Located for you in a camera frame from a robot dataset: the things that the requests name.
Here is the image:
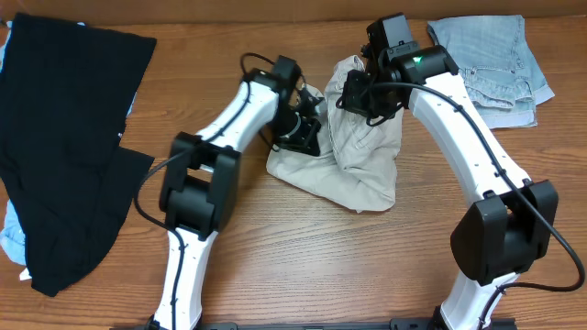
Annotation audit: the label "folded light blue jeans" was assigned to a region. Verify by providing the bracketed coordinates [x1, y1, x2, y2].
[427, 15, 555, 129]

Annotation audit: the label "black garment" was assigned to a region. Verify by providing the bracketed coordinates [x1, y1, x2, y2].
[1, 14, 157, 297]

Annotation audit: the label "beige khaki shorts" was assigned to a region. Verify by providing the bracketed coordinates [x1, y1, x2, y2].
[266, 55, 404, 213]

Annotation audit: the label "light blue garment underneath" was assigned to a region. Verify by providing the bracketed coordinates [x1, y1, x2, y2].
[1, 201, 26, 266]

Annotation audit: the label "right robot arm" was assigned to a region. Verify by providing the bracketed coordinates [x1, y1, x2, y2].
[337, 13, 559, 329]

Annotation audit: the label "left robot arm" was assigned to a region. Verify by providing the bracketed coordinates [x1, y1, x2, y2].
[148, 56, 321, 329]

